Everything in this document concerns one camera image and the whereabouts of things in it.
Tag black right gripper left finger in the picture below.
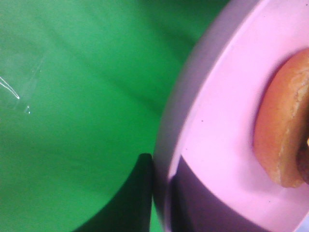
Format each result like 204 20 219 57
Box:
76 153 153 232

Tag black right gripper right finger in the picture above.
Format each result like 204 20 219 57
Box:
169 157 267 232

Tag pink round plate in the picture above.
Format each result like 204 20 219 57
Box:
154 0 309 232

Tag burger with lettuce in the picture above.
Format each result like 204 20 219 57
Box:
253 49 309 188

